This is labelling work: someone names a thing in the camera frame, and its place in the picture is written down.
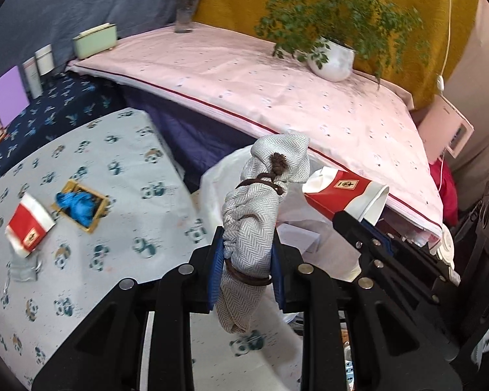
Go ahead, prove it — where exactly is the dark purple cloth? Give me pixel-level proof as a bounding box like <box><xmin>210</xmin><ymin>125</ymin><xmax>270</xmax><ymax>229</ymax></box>
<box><xmin>120</xmin><ymin>85</ymin><xmax>261</xmax><ymax>188</ymax></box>

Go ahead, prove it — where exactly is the white round object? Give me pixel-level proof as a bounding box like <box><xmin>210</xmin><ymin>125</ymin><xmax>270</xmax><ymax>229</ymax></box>
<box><xmin>430</xmin><ymin>228</ymin><xmax>461</xmax><ymax>286</ymax></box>

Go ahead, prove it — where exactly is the white cable with switch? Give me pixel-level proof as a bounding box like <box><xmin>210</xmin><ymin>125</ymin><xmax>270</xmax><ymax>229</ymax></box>
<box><xmin>434</xmin><ymin>0</ymin><xmax>473</xmax><ymax>200</ymax></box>

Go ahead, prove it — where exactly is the flattened red paper cup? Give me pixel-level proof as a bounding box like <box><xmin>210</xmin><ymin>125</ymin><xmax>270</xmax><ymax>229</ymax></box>
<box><xmin>5</xmin><ymin>193</ymin><xmax>55</xmax><ymax>258</ymax></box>

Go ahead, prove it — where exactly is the white tube bottle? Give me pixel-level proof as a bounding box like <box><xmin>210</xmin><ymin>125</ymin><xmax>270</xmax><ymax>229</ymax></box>
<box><xmin>22</xmin><ymin>58</ymin><xmax>43</xmax><ymax>99</ymax></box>

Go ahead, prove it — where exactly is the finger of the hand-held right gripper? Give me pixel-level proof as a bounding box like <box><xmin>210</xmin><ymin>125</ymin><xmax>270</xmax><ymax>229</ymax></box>
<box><xmin>367</xmin><ymin>222</ymin><xmax>452</xmax><ymax>291</ymax></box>
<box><xmin>332</xmin><ymin>210</ymin><xmax>439</xmax><ymax>307</ymax></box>

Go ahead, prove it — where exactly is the white paper notepad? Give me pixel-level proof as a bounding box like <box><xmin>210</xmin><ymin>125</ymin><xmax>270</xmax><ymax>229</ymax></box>
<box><xmin>277</xmin><ymin>222</ymin><xmax>320</xmax><ymax>253</ymax></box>

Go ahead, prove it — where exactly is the white jar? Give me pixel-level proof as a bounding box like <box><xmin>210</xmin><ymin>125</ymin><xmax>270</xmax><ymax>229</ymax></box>
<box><xmin>35</xmin><ymin>44</ymin><xmax>54</xmax><ymax>77</ymax></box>

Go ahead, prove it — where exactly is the bin with white bag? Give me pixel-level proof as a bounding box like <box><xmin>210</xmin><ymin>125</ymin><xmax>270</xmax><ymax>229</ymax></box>
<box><xmin>189</xmin><ymin>147</ymin><xmax>363</xmax><ymax>322</ymax></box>

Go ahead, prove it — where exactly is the blue crumpled glove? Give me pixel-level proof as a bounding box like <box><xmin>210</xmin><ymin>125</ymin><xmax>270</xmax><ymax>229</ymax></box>
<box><xmin>56</xmin><ymin>191</ymin><xmax>96</xmax><ymax>225</ymax></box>

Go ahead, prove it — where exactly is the navy printed cloth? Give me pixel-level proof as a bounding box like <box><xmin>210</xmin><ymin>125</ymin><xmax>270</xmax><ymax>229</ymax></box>
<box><xmin>0</xmin><ymin>73</ymin><xmax>119</xmax><ymax>192</ymax></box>

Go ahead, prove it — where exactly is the pink white appliance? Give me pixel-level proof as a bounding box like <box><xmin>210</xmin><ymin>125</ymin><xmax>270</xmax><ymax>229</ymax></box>
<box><xmin>418</xmin><ymin>94</ymin><xmax>475</xmax><ymax>159</ymax></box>

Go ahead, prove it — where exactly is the pink cloth with red piping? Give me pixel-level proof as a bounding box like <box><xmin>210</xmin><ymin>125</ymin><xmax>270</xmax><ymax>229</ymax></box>
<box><xmin>67</xmin><ymin>24</ymin><xmax>445</xmax><ymax>237</ymax></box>

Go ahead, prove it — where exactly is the pale green box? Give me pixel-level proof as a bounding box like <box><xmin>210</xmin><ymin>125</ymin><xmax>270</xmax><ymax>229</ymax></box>
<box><xmin>72</xmin><ymin>22</ymin><xmax>119</xmax><ymax>60</ymax></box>

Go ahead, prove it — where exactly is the glass vase with pink flowers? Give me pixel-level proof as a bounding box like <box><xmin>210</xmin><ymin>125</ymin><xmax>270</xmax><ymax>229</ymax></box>
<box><xmin>165</xmin><ymin>0</ymin><xmax>216</xmax><ymax>34</ymax></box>

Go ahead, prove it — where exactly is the blue backdrop cloth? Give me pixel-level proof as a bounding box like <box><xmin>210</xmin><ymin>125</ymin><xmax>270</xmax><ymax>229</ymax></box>
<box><xmin>0</xmin><ymin>0</ymin><xmax>178</xmax><ymax>76</ymax></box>

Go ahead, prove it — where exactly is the yellow backdrop cloth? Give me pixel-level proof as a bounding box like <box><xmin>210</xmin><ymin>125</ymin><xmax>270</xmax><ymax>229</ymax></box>
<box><xmin>193</xmin><ymin>0</ymin><xmax>479</xmax><ymax>110</ymax></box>

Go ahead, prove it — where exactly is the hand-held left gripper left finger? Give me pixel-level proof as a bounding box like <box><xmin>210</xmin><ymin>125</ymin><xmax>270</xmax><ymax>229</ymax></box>
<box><xmin>32</xmin><ymin>226</ymin><xmax>225</xmax><ymax>391</ymax></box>

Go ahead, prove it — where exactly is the small brown tray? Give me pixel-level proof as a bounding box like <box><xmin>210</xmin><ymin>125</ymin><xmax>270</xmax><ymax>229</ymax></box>
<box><xmin>51</xmin><ymin>179</ymin><xmax>111</xmax><ymax>234</ymax></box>

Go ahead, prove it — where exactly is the clear plastic bag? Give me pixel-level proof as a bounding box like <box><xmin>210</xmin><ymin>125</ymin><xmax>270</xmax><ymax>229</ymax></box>
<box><xmin>2</xmin><ymin>253</ymin><xmax>41</xmax><ymax>294</ymax></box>

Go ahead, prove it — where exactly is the grey herringbone drawstring pouch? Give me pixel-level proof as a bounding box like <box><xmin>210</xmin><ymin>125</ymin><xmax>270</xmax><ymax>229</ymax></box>
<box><xmin>216</xmin><ymin>132</ymin><xmax>311</xmax><ymax>335</ymax></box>

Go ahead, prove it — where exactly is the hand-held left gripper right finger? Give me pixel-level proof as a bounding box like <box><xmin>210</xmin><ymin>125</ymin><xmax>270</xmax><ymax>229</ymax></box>
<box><xmin>271</xmin><ymin>228</ymin><xmax>463</xmax><ymax>391</ymax></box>

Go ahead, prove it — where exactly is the green plant in white pot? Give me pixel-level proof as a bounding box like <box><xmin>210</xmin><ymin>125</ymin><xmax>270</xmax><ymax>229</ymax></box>
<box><xmin>232</xmin><ymin>0</ymin><xmax>430</xmax><ymax>83</ymax></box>

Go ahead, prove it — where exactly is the red white paper cup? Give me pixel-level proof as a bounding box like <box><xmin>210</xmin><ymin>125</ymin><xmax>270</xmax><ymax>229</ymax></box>
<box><xmin>302</xmin><ymin>167</ymin><xmax>390</xmax><ymax>226</ymax></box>

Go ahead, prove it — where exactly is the purple board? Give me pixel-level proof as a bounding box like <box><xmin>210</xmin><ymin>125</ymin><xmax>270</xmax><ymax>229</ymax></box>
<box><xmin>0</xmin><ymin>66</ymin><xmax>29</xmax><ymax>129</ymax></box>

